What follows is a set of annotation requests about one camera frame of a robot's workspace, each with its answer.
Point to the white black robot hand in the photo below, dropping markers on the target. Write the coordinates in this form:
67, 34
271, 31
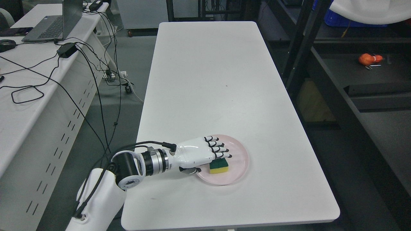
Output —
196, 152

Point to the green yellow sponge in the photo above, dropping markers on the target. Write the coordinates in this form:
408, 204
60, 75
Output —
218, 166

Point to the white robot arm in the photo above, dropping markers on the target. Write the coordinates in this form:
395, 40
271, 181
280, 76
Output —
103, 192

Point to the black metal shelf rack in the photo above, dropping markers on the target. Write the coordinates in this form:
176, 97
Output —
357, 117

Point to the orange toy on shelf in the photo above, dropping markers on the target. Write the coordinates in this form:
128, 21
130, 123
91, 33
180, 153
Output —
368, 59

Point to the pink round plate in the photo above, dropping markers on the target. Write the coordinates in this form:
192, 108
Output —
237, 165

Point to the white rectangular table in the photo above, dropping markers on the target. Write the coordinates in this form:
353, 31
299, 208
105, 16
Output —
209, 78

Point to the white power strip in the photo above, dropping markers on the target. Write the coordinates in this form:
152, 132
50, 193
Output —
111, 76

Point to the white side desk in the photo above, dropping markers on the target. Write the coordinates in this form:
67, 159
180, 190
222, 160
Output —
44, 99

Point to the black power adapter brick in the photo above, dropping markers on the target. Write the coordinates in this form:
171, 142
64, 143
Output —
66, 50

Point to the grey open laptop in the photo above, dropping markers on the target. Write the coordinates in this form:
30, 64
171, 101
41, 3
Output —
57, 27

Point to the blue plastic crate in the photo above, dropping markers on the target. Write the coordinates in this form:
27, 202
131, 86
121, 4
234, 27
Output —
336, 20

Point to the black computer mouse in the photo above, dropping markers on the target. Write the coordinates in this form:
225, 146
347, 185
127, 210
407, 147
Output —
7, 45

